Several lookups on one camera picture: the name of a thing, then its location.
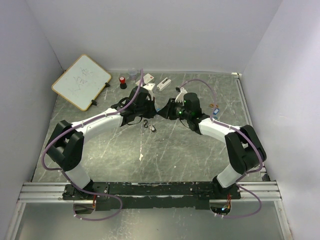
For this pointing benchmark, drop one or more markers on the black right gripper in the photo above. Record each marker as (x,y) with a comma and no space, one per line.
(167,111)

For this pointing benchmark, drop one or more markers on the white and red cardboard box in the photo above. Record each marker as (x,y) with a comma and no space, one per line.
(147,78)

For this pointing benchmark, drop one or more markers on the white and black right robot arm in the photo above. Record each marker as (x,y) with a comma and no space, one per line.
(245,151)

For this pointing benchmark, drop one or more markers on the white board with wooden frame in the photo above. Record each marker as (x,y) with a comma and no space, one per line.
(82,82)

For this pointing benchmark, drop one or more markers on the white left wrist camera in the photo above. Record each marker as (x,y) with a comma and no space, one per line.
(150,88)

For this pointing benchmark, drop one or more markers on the red and black stamp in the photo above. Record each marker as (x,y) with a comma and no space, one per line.
(123,84)

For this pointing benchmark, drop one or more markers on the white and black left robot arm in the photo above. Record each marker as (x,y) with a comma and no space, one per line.
(65,146)

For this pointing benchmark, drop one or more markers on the white rectangular device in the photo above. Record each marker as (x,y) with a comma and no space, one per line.
(163,84)

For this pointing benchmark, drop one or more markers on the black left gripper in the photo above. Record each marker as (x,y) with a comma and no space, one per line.
(153,112)

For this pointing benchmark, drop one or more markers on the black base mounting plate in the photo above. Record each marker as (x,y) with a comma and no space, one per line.
(149,195)

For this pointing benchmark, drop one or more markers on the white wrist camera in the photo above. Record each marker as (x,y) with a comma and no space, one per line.
(180,97)
(150,88)

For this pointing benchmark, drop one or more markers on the black carabiner keyring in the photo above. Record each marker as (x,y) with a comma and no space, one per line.
(145,124)

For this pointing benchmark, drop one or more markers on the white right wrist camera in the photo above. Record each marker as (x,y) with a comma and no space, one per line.
(180,97)

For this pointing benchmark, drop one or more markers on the clear plastic cup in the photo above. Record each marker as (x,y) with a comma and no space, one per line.
(132,72)

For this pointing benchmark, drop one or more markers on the light blue key tag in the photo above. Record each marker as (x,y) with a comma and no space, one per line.
(215,112)

